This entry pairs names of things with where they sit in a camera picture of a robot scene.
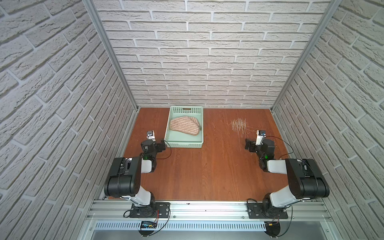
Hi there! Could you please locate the left aluminium corner post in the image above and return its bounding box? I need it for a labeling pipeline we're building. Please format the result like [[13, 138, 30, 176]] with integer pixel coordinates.
[[83, 0, 139, 112]]

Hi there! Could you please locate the mint green plastic basket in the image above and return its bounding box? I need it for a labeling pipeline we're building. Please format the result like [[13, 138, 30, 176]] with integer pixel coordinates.
[[164, 106, 204, 149]]

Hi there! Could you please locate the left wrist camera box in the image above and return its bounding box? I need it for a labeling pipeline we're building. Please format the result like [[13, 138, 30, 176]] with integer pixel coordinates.
[[147, 131, 156, 141]]

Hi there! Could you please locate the right controller board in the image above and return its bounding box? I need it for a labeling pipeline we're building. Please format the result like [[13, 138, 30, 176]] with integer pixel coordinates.
[[265, 222, 281, 238]]

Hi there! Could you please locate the aluminium corner post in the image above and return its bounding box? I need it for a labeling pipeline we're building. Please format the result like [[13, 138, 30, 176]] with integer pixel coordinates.
[[271, 0, 342, 114], [83, 0, 139, 112]]

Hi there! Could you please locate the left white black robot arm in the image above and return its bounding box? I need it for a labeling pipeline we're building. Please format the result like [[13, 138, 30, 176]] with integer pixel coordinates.
[[104, 140, 166, 212]]

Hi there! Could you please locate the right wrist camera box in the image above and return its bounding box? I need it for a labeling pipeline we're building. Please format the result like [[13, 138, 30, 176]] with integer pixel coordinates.
[[256, 130, 266, 146]]

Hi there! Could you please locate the striped brown square dishcloth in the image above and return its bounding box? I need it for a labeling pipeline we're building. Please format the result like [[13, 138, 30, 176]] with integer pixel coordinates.
[[170, 116, 202, 136]]

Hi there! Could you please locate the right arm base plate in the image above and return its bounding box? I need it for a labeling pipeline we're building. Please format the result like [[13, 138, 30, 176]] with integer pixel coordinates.
[[246, 202, 289, 220]]

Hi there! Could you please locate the aluminium front rail frame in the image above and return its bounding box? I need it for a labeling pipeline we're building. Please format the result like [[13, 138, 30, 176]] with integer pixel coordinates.
[[78, 200, 342, 240]]

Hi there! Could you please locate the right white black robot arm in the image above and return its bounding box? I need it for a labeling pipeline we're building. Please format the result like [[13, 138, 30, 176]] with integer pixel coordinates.
[[245, 139, 331, 215]]

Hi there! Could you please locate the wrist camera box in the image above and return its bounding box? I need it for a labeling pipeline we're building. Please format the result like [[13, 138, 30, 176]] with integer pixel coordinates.
[[256, 130, 266, 146], [147, 131, 156, 141]]

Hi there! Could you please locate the left controller board with leds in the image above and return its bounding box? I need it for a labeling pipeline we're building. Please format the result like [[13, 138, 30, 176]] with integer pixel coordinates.
[[140, 221, 158, 229]]

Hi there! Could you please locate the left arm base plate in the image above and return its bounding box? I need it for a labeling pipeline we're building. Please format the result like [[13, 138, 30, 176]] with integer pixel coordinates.
[[128, 202, 171, 219]]

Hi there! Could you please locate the right aluminium corner post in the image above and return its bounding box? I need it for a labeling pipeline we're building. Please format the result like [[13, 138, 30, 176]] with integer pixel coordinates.
[[271, 0, 342, 114]]

